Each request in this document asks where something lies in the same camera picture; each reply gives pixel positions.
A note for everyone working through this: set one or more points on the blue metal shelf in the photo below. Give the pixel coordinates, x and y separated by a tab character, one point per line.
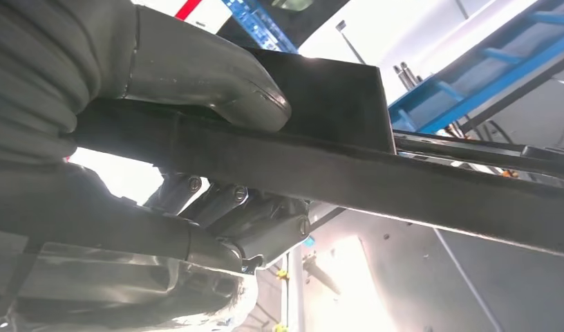
506	78

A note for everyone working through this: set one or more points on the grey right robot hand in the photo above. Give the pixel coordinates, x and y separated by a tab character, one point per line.
195	68

